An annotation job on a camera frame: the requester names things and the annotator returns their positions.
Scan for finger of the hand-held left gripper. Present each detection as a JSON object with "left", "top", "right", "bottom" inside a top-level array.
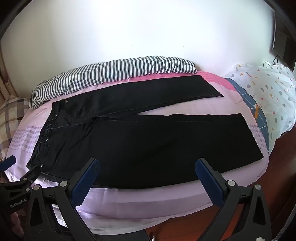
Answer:
[
  {"left": 0, "top": 156, "right": 16, "bottom": 171},
  {"left": 14, "top": 163, "right": 44, "bottom": 188}
]

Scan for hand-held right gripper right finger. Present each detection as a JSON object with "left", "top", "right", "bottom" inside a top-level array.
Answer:
[{"left": 195, "top": 158, "right": 272, "bottom": 241}]

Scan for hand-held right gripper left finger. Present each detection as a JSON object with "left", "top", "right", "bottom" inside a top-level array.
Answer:
[{"left": 23, "top": 158, "right": 100, "bottom": 241}]

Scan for black pants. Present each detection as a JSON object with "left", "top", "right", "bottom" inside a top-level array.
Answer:
[{"left": 30, "top": 75, "right": 264, "bottom": 189}]

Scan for beige plaid pillow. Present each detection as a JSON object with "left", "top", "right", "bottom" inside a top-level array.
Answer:
[{"left": 0, "top": 96, "right": 30, "bottom": 163}]

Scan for pink checked bedsheet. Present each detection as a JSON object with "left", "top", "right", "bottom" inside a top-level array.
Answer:
[{"left": 5, "top": 71, "right": 270, "bottom": 232}]

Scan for blue plaid cloth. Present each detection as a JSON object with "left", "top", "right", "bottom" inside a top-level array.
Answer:
[{"left": 225, "top": 77, "right": 270, "bottom": 151}]

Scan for white quilt with coloured shapes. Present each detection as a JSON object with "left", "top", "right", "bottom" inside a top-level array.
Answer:
[{"left": 225, "top": 63, "right": 296, "bottom": 142}]

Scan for grey white striped blanket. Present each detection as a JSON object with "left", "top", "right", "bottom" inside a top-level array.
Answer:
[{"left": 29, "top": 56, "right": 197, "bottom": 109}]

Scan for black wall screen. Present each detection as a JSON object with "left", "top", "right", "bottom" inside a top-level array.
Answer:
[{"left": 272, "top": 29, "right": 290, "bottom": 59}]

